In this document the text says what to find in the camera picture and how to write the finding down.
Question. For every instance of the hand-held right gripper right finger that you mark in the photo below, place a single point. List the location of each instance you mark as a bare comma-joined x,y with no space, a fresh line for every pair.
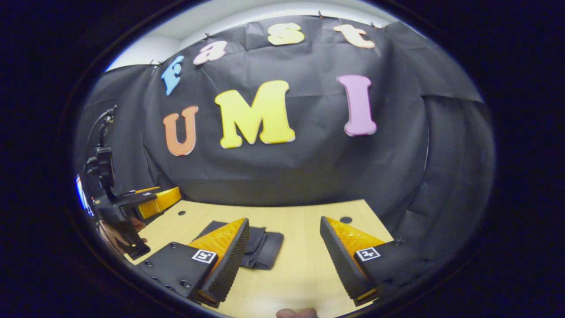
342,260

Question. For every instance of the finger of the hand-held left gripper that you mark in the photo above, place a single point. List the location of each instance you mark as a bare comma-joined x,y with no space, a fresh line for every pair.
165,201

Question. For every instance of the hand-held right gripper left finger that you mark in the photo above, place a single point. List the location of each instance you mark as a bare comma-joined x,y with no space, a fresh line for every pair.
227,265

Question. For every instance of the dark jeans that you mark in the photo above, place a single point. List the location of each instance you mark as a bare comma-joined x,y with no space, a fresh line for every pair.
265,247

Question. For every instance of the black backdrop cloth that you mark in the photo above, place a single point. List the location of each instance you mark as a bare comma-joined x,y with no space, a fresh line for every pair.
309,176

